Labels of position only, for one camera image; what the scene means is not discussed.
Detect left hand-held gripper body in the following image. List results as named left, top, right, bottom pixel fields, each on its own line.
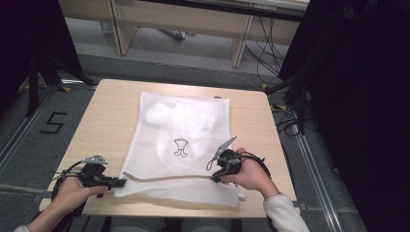
left=78, top=154, right=113, bottom=189

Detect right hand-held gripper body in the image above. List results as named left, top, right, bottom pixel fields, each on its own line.
left=212, top=135, right=244, bottom=177

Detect white mesh laundry bag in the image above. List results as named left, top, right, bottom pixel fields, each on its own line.
left=113, top=91, right=249, bottom=209

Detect person's right hand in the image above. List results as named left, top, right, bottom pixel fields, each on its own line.
left=221, top=147, right=280, bottom=200

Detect person's left hand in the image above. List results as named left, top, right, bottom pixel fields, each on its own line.
left=50, top=173, right=109, bottom=215

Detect person's legs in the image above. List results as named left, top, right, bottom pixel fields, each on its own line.
left=109, top=217, right=244, bottom=232

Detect white garment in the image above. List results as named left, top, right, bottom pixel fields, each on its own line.
left=144, top=98, right=226, bottom=175

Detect black tripod stand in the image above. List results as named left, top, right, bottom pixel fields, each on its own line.
left=264, top=72, right=308, bottom=136
left=24, top=53, right=99, bottom=118

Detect grey power strip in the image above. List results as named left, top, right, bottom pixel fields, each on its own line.
left=158, top=28, right=196, bottom=42

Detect black curtain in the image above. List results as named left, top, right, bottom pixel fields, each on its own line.
left=0, top=0, right=83, bottom=112
left=278, top=0, right=410, bottom=232

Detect light wooden desk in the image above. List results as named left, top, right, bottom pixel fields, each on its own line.
left=57, top=0, right=311, bottom=70

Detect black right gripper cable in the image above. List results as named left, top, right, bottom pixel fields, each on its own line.
left=238, top=151, right=273, bottom=180

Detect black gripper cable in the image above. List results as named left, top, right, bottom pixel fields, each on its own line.
left=49, top=159, right=85, bottom=220
left=238, top=151, right=273, bottom=180

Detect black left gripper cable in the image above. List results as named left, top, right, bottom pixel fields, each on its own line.
left=49, top=159, right=85, bottom=220

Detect black floor cables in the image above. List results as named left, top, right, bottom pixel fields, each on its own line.
left=271, top=104, right=318, bottom=137
left=244, top=14, right=293, bottom=85

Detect metal floor rail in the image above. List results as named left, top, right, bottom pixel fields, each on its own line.
left=0, top=86, right=56, bottom=173
left=290, top=122, right=344, bottom=232

